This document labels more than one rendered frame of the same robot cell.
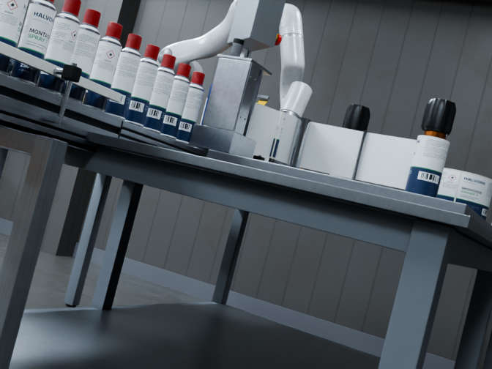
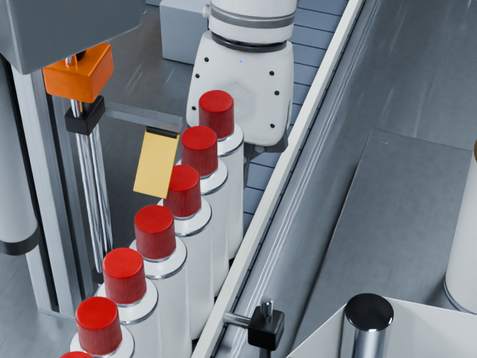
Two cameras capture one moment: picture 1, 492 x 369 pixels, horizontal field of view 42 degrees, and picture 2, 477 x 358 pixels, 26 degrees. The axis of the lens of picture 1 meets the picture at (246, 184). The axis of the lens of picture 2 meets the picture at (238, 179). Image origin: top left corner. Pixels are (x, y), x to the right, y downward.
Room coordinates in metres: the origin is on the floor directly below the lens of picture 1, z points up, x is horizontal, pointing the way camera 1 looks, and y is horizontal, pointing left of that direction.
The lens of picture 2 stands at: (1.53, 0.05, 1.71)
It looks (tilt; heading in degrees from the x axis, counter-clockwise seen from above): 45 degrees down; 351
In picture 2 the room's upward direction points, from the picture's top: straight up
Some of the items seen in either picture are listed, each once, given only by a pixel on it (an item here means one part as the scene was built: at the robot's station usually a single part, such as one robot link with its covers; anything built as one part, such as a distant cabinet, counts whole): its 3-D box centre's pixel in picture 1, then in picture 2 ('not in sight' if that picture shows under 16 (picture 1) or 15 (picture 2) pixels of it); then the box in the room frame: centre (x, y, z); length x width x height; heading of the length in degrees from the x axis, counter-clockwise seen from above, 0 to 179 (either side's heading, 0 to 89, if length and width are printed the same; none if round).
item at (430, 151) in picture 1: (430, 150); not in sight; (1.78, -0.48, 1.04); 0.09 x 0.09 x 0.29
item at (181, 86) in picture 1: (176, 101); not in sight; (1.71, 0.24, 0.98); 0.05 x 0.05 x 0.20
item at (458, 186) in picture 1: (457, 197); not in sight; (2.05, -0.66, 0.95); 0.20 x 0.20 x 0.14
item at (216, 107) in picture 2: not in sight; (217, 178); (2.25, -0.04, 0.98); 0.05 x 0.05 x 0.20
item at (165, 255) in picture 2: not in sight; (160, 295); (2.11, 0.03, 0.98); 0.05 x 0.05 x 0.20
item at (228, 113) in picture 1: (231, 109); not in sight; (1.80, 0.09, 1.01); 0.14 x 0.13 x 0.26; 153
